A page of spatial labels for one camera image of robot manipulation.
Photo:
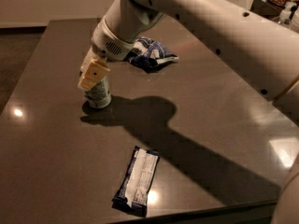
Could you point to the crumpled blue white chip bag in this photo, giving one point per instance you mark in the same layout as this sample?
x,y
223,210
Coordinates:
x,y
150,55

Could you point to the silver green soda can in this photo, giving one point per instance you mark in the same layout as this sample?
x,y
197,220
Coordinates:
x,y
99,96

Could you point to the blue white snack bar wrapper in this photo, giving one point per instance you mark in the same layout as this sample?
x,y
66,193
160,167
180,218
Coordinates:
x,y
135,187

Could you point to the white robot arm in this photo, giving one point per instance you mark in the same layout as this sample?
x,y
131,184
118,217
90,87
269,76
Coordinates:
x,y
262,52

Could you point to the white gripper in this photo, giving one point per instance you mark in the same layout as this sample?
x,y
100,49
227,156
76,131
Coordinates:
x,y
107,44

